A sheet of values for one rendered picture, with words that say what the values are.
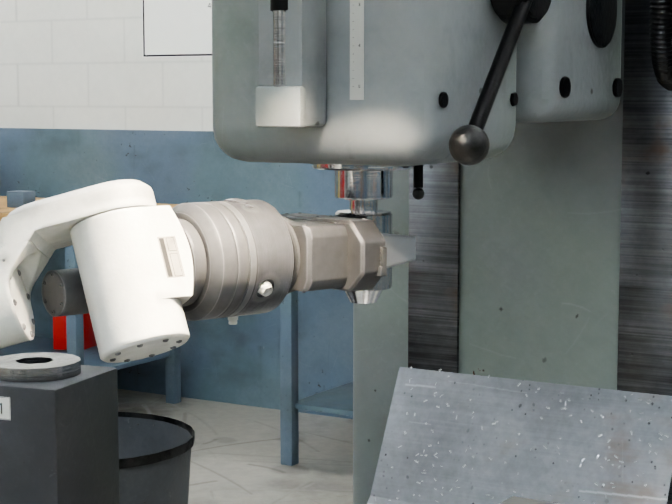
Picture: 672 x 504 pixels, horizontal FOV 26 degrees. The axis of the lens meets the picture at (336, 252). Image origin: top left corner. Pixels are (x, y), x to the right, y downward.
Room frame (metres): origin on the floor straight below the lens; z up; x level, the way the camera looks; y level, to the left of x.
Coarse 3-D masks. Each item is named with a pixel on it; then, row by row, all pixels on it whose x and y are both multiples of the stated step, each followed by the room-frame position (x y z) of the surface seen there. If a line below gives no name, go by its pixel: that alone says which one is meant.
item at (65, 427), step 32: (0, 384) 1.35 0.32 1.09; (32, 384) 1.35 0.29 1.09; (64, 384) 1.35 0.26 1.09; (96, 384) 1.40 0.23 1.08; (0, 416) 1.35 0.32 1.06; (32, 416) 1.34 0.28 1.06; (64, 416) 1.34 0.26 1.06; (96, 416) 1.40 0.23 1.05; (0, 448) 1.35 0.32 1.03; (32, 448) 1.34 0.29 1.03; (64, 448) 1.34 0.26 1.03; (96, 448) 1.40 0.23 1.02; (0, 480) 1.35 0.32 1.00; (32, 480) 1.34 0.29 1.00; (64, 480) 1.34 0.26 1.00; (96, 480) 1.40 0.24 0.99
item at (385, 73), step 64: (256, 0) 1.13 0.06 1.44; (384, 0) 1.08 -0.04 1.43; (448, 0) 1.09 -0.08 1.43; (256, 64) 1.13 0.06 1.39; (384, 64) 1.08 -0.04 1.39; (448, 64) 1.10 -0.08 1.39; (512, 64) 1.20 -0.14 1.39; (256, 128) 1.13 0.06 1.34; (320, 128) 1.10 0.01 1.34; (384, 128) 1.08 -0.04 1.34; (448, 128) 1.10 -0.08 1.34; (512, 128) 1.20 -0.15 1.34
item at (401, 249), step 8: (392, 240) 1.17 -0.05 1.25; (400, 240) 1.17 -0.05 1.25; (408, 240) 1.18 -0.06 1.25; (392, 248) 1.17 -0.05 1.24; (400, 248) 1.17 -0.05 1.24; (408, 248) 1.18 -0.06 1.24; (392, 256) 1.17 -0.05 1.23; (400, 256) 1.17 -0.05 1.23; (408, 256) 1.18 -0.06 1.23; (392, 264) 1.17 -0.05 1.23; (400, 264) 1.17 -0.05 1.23
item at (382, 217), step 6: (342, 210) 1.20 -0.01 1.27; (348, 210) 1.20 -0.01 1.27; (378, 210) 1.20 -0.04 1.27; (384, 210) 1.20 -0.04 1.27; (342, 216) 1.17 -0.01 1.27; (348, 216) 1.17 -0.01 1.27; (354, 216) 1.17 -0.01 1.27; (360, 216) 1.16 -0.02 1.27; (366, 216) 1.16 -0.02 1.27; (372, 216) 1.17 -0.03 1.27; (378, 216) 1.17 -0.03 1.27; (384, 216) 1.17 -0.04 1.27; (390, 216) 1.18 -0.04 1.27; (378, 222) 1.17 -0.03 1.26; (384, 222) 1.17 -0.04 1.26; (390, 222) 1.18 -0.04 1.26
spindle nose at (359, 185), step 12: (336, 180) 1.18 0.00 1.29; (348, 180) 1.17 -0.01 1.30; (360, 180) 1.16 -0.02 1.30; (372, 180) 1.17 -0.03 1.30; (384, 180) 1.17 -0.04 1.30; (336, 192) 1.18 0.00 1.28; (348, 192) 1.17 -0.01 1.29; (360, 192) 1.16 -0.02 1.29; (372, 192) 1.17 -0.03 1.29; (384, 192) 1.17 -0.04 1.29
